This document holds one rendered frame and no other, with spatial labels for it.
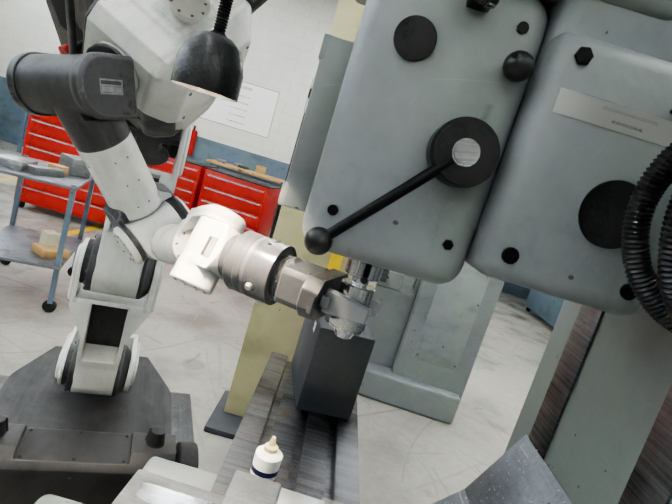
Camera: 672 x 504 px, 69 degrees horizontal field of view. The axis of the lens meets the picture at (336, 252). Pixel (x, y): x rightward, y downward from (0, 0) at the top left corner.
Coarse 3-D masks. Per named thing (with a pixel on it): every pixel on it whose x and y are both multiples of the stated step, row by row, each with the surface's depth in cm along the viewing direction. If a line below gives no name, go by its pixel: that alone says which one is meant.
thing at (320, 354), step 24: (312, 336) 104; (336, 336) 99; (360, 336) 100; (312, 360) 99; (336, 360) 100; (360, 360) 100; (312, 384) 100; (336, 384) 101; (360, 384) 102; (312, 408) 101; (336, 408) 102
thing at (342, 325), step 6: (348, 294) 62; (354, 294) 62; (360, 300) 62; (366, 300) 62; (372, 300) 63; (366, 306) 62; (330, 318) 64; (336, 318) 63; (330, 324) 64; (336, 324) 63; (342, 324) 62; (348, 324) 62; (354, 324) 62; (360, 324) 63; (342, 330) 62; (348, 330) 62; (354, 330) 63; (360, 330) 63
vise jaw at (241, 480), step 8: (240, 472) 60; (232, 480) 58; (240, 480) 58; (248, 480) 59; (256, 480) 59; (264, 480) 60; (232, 488) 57; (240, 488) 57; (248, 488) 58; (256, 488) 58; (264, 488) 58; (272, 488) 59; (280, 488) 60; (224, 496) 55; (232, 496) 56; (240, 496) 56; (248, 496) 56; (256, 496) 57; (264, 496) 57; (272, 496) 57
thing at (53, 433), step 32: (32, 384) 138; (160, 384) 159; (0, 416) 110; (32, 416) 126; (64, 416) 129; (96, 416) 133; (128, 416) 137; (160, 416) 142; (0, 448) 107; (32, 448) 112; (64, 448) 115; (96, 448) 118; (128, 448) 121; (160, 448) 122; (0, 480) 106; (32, 480) 108; (64, 480) 110; (96, 480) 113; (128, 480) 115
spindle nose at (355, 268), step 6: (348, 258) 63; (348, 264) 62; (354, 264) 61; (360, 264) 61; (348, 270) 62; (354, 270) 61; (360, 270) 61; (372, 270) 61; (378, 270) 62; (354, 276) 61; (360, 276) 61; (372, 276) 61; (378, 276) 62
